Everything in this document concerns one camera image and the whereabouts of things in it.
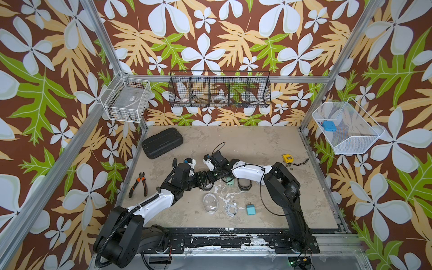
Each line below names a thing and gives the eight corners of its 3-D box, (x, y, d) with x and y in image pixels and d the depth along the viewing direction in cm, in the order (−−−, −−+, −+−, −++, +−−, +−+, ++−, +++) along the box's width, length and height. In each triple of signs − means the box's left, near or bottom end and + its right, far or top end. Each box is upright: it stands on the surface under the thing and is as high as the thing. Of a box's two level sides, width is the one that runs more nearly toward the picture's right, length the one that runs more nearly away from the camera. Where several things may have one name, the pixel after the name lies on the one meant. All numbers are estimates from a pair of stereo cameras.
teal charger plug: (246, 215, 84) (247, 213, 81) (245, 205, 87) (246, 202, 85) (255, 216, 84) (256, 213, 81) (253, 205, 87) (254, 202, 85)
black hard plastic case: (149, 162, 104) (146, 156, 99) (142, 147, 112) (138, 140, 106) (185, 145, 113) (184, 138, 108) (176, 132, 121) (174, 125, 115)
